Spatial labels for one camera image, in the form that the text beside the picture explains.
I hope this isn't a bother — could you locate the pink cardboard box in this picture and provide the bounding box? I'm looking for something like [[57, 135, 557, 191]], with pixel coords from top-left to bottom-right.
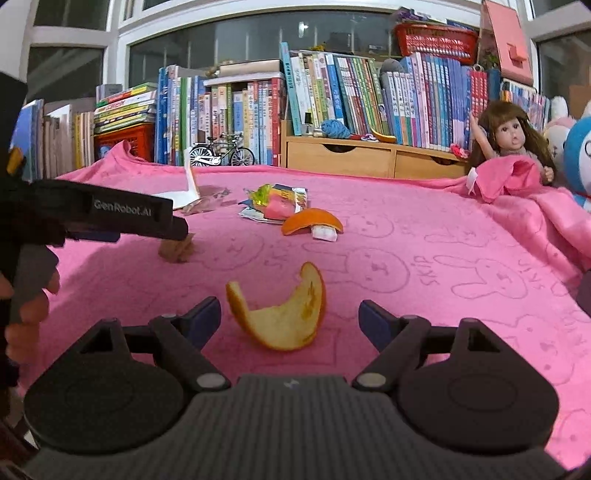
[[479, 0, 535, 87]]

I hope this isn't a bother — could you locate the long row of colourful books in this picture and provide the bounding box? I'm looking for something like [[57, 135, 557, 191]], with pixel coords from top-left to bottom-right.
[[279, 41, 502, 151]]

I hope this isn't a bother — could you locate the large orange peel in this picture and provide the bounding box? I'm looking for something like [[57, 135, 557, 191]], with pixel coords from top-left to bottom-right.
[[225, 261, 328, 352]]

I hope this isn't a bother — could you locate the stack of flat books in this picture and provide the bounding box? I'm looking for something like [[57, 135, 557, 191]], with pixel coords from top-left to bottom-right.
[[93, 82, 159, 136]]

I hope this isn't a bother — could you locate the red plastic crate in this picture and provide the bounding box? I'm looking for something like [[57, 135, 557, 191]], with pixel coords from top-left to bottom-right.
[[93, 123, 156, 163]]

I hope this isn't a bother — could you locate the person's left hand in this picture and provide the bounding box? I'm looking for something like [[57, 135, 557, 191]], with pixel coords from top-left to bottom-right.
[[6, 271, 61, 366]]

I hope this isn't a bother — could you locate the large blue cat plush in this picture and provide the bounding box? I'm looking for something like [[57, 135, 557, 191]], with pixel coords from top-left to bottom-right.
[[562, 114, 591, 210]]

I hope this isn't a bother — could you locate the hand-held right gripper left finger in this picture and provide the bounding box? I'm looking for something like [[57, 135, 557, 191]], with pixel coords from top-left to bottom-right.
[[69, 296, 232, 392]]

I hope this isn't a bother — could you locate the row of blue green books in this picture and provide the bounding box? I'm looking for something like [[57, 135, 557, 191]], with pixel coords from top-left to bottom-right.
[[156, 65, 288, 168]]

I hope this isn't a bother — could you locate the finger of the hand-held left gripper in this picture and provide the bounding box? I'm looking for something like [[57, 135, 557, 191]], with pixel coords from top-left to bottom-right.
[[119, 215, 190, 242], [64, 229, 122, 244]]

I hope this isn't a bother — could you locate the row of pale upright books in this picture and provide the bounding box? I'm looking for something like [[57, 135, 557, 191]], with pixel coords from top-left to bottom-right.
[[9, 98, 96, 182]]

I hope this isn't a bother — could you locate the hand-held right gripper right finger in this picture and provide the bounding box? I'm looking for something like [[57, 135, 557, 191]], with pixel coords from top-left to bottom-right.
[[352, 300, 518, 391]]

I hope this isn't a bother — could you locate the small orange peel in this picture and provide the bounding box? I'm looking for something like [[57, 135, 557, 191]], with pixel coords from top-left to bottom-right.
[[282, 208, 345, 237]]

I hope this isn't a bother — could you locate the brown paper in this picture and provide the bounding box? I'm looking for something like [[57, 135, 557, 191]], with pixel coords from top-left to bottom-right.
[[158, 234, 195, 264]]

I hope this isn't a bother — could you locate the wooden drawer box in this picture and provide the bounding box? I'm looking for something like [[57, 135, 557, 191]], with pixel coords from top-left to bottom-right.
[[280, 121, 470, 181]]

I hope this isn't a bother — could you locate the grey flat box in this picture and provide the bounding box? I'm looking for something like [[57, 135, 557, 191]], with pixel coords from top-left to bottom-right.
[[218, 58, 283, 78]]

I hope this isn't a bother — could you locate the brown haired doll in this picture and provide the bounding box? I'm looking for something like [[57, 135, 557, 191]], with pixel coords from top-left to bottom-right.
[[468, 100, 556, 188]]

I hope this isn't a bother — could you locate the pink snack wrapper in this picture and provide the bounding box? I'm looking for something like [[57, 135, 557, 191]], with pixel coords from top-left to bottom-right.
[[262, 191, 297, 220]]

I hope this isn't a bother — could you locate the model bicycle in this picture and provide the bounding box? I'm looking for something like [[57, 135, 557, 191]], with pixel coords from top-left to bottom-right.
[[189, 132, 256, 168]]

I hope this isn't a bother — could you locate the red plastic basket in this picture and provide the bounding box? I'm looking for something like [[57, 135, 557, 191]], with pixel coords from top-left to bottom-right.
[[394, 21, 480, 66]]

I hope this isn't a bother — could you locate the short row of thin books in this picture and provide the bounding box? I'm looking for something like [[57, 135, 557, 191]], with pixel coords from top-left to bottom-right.
[[501, 78, 553, 133]]

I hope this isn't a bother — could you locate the white striped snack packet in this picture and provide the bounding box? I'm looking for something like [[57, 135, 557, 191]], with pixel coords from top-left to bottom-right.
[[272, 184, 308, 216]]

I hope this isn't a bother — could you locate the blue yarn ball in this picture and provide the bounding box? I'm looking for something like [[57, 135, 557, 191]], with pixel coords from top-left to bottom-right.
[[321, 119, 352, 140]]

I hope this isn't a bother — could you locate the clear plastic bag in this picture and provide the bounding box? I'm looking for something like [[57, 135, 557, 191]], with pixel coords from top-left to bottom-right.
[[181, 185, 232, 216]]

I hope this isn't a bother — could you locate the pink bunny print towel blanket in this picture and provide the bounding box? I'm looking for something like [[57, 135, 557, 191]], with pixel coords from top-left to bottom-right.
[[18, 141, 591, 472]]

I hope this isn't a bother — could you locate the green silver candy wrapper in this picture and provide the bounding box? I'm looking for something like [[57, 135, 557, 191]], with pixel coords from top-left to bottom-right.
[[245, 183, 279, 207]]

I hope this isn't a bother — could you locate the pink white bunny plush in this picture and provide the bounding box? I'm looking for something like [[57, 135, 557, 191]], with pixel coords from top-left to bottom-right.
[[542, 95, 581, 172]]

